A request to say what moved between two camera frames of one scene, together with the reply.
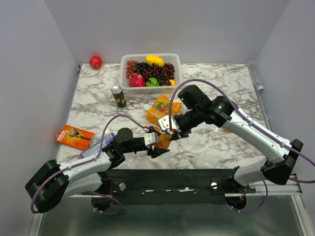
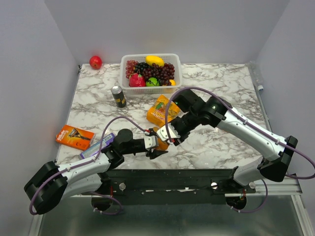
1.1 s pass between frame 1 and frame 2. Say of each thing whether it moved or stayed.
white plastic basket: stayed
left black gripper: stayed
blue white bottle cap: stayed
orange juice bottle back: moved
